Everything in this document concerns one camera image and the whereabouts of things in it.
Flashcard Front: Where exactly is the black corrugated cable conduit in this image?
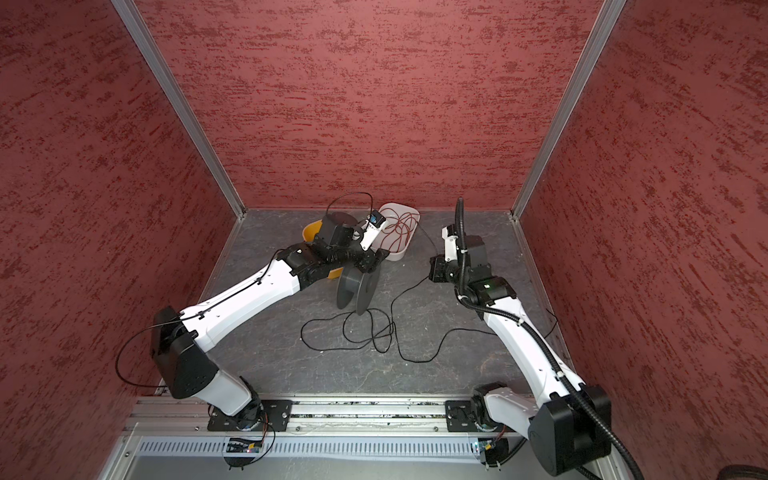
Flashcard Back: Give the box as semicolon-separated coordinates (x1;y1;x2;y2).
452;197;646;480

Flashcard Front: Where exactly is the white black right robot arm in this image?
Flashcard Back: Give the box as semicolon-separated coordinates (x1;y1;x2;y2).
429;226;616;476

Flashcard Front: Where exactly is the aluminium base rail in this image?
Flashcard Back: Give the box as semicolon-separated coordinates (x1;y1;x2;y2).
123;393;516;437

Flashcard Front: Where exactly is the right small circuit board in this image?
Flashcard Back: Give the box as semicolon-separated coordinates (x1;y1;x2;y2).
476;438;510;469

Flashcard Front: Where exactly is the grey perforated cable spool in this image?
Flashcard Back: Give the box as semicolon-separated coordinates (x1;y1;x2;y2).
336;264;381;315

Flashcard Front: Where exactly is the small circuit board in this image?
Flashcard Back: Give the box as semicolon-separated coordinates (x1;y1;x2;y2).
223;438;264;469
476;438;510;469

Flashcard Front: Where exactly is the aluminium corner post left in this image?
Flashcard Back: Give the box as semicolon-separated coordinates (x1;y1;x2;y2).
111;0;247;221

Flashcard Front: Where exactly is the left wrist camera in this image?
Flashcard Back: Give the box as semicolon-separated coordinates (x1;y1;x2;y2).
316;211;386;252

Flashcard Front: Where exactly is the black thin cable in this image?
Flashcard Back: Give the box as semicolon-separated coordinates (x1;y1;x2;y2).
299;221;559;365

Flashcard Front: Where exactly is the aluminium corner post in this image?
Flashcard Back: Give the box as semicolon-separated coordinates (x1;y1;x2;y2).
511;0;626;223
111;0;247;221

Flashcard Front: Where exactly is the red thin cable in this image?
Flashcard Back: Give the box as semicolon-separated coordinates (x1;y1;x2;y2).
379;208;419;254

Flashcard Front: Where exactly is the white plastic tray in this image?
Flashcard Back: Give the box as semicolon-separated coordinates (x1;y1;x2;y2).
372;202;421;262

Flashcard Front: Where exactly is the aluminium corner post right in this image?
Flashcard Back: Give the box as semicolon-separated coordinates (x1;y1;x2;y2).
511;0;626;223

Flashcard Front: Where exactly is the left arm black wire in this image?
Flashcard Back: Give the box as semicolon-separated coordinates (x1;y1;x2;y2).
115;191;376;390

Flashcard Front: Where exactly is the yellow plastic tray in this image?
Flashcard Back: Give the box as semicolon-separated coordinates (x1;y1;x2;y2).
302;220;343;280

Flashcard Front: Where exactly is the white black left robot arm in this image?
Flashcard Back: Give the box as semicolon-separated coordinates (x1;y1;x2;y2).
150;241;390;430

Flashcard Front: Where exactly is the left small circuit board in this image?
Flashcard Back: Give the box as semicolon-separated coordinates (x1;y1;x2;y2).
223;438;264;469

